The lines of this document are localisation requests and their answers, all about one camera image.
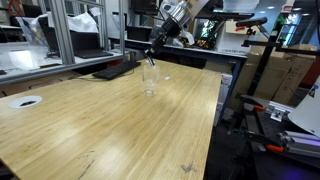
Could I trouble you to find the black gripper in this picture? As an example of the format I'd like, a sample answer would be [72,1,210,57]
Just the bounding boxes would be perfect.
[146,31,168,57]

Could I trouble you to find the black and white marker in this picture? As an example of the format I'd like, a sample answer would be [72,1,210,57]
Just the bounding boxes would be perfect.
[148,57,156,69]

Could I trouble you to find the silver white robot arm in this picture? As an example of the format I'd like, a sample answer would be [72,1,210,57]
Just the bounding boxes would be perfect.
[145,0,209,58]

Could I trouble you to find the clear wine glass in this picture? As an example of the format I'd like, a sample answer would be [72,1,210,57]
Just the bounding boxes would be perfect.
[142,63,160,96]

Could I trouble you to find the black keyboard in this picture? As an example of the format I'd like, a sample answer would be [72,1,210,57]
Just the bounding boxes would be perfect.
[93,61,141,80]

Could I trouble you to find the black laptop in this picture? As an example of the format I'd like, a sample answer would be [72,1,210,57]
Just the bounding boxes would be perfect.
[38,17,111,59]

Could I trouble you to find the white cloth on laptop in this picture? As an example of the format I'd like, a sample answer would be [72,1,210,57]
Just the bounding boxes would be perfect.
[31,12,98,33]

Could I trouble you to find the large cardboard boxes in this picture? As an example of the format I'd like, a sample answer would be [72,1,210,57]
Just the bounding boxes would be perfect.
[226,46,316,112]

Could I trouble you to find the black camera tripod stand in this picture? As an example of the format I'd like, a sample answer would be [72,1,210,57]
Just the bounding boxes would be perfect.
[235,16,320,98]

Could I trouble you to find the aluminium frame post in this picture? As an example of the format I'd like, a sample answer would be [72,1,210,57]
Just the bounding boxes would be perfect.
[49,0,75,66]

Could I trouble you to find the orange handled clamp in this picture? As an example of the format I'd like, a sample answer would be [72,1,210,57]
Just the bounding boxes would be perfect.
[265,145,284,153]

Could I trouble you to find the white desk cable grommet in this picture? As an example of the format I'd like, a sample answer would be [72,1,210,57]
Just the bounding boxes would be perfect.
[8,96,43,109]

